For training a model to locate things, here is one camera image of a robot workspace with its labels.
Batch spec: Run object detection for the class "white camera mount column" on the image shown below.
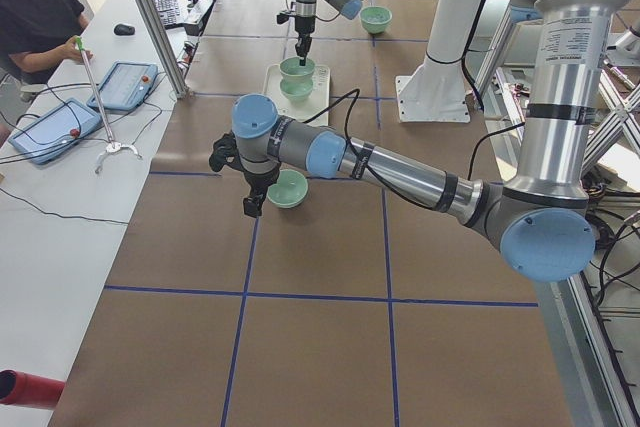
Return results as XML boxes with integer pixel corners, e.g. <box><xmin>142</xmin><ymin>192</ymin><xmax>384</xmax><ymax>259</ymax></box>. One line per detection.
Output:
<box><xmin>419</xmin><ymin>0</ymin><xmax>506</xmax><ymax>98</ymax></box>

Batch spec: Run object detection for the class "red cylinder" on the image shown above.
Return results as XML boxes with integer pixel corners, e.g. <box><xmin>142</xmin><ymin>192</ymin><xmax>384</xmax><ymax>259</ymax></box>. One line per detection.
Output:
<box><xmin>1</xmin><ymin>369</ymin><xmax>65</xmax><ymax>410</ymax></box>

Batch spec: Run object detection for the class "near blue teach pendant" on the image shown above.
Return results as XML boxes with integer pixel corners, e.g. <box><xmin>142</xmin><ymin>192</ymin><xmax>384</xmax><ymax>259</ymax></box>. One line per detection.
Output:
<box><xmin>8</xmin><ymin>98</ymin><xmax>102</xmax><ymax>165</ymax></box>

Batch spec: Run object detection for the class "far blue teach pendant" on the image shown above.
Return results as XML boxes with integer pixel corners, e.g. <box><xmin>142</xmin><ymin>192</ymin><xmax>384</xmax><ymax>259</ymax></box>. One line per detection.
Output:
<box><xmin>98</xmin><ymin>61</ymin><xmax>159</xmax><ymax>112</ymax></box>

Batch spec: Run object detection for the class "blue teach pendant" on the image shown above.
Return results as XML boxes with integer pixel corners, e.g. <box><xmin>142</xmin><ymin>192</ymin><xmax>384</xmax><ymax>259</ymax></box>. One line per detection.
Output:
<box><xmin>8</xmin><ymin>98</ymin><xmax>102</xmax><ymax>165</ymax></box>
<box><xmin>98</xmin><ymin>61</ymin><xmax>159</xmax><ymax>112</ymax></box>

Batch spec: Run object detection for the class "cream bear print tray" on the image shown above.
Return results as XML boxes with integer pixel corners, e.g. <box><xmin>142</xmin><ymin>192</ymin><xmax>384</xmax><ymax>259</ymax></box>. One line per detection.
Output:
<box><xmin>262</xmin><ymin>64</ymin><xmax>330</xmax><ymax>122</ymax></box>

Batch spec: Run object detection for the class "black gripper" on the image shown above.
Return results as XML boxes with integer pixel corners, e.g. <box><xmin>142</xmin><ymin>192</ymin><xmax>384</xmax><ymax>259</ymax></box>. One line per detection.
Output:
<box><xmin>276</xmin><ymin>10</ymin><xmax>316</xmax><ymax>66</ymax></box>
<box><xmin>209</xmin><ymin>132</ymin><xmax>281</xmax><ymax>217</ymax></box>

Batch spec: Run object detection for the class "green bowl with ice cubes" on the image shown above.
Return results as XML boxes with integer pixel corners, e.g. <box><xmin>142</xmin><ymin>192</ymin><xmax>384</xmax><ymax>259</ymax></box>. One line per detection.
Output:
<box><xmin>360</xmin><ymin>6</ymin><xmax>393</xmax><ymax>35</ymax></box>

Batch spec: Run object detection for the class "green bowl on tray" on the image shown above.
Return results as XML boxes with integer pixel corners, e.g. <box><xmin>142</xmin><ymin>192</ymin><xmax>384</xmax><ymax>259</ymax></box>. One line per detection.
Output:
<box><xmin>279</xmin><ymin>79</ymin><xmax>313</xmax><ymax>102</ymax></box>

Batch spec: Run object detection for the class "person in black shirt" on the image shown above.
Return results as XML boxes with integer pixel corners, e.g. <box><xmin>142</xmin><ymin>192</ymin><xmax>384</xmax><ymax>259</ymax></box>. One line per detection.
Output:
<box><xmin>1</xmin><ymin>0</ymin><xmax>89</xmax><ymax>84</ymax></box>

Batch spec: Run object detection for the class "aluminium frame post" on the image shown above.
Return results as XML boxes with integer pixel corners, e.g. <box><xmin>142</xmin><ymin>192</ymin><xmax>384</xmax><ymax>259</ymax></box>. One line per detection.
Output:
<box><xmin>135</xmin><ymin>0</ymin><xmax>189</xmax><ymax>99</ymax></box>

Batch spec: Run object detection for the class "grabber stick with green handle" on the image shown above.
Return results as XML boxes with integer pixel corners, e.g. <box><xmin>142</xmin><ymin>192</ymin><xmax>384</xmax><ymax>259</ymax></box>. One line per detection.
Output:
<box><xmin>74</xmin><ymin>36</ymin><xmax>142</xmax><ymax>174</ymax></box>

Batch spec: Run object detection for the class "black keyboard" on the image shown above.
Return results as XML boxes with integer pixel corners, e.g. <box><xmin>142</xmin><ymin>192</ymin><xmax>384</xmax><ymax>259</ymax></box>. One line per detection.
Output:
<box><xmin>152</xmin><ymin>0</ymin><xmax>182</xmax><ymax>29</ymax></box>

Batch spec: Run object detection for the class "black computer mouse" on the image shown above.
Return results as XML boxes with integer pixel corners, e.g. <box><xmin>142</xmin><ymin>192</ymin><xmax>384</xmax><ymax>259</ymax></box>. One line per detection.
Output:
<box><xmin>113</xmin><ymin>23</ymin><xmax>136</xmax><ymax>37</ymax></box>

